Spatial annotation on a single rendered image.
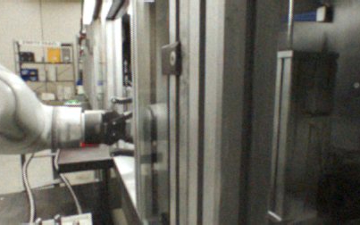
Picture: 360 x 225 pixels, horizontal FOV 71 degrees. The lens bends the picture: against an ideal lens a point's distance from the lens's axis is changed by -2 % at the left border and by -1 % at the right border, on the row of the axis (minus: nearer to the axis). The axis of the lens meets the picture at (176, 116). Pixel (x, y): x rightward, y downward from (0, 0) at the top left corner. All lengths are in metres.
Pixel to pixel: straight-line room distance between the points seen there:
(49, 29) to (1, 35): 1.18
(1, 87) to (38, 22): 7.91
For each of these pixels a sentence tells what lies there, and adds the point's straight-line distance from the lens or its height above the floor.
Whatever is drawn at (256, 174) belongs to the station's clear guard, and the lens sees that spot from 0.16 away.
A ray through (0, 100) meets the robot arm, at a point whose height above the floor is 1.10.
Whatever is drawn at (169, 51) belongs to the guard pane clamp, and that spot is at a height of 1.15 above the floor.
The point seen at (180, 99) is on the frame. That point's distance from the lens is 0.21.
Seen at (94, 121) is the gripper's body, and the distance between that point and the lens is 0.56.
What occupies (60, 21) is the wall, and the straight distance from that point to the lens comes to 8.24.
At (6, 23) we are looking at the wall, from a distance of 8.39.
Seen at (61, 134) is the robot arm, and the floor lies 1.01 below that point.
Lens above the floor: 1.12
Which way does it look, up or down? 9 degrees down
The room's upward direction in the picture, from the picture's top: straight up
